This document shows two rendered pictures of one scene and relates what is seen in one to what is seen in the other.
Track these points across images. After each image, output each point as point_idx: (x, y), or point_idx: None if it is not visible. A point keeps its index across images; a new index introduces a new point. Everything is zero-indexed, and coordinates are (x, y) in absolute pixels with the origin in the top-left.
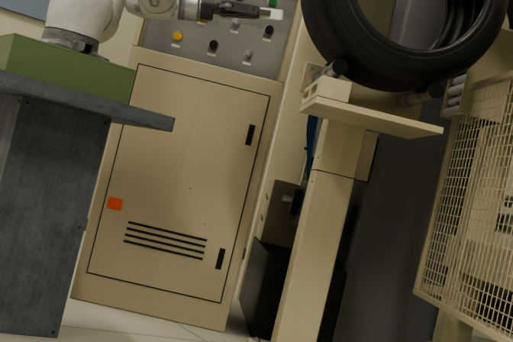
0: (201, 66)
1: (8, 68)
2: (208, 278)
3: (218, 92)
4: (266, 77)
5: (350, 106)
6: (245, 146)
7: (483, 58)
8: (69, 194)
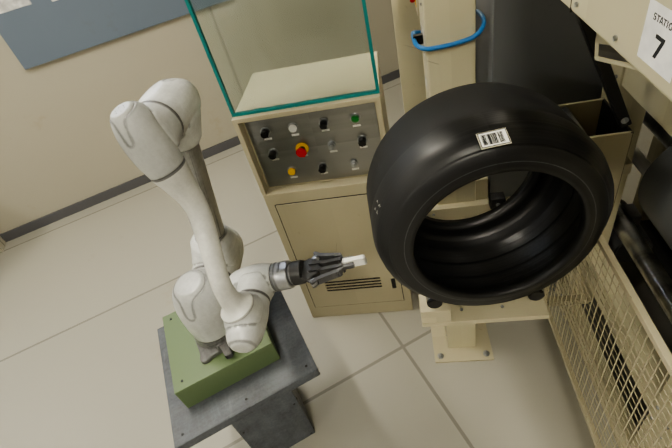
0: (321, 191)
1: (188, 405)
2: (390, 292)
3: (343, 202)
4: None
5: (454, 322)
6: None
7: None
8: (277, 400)
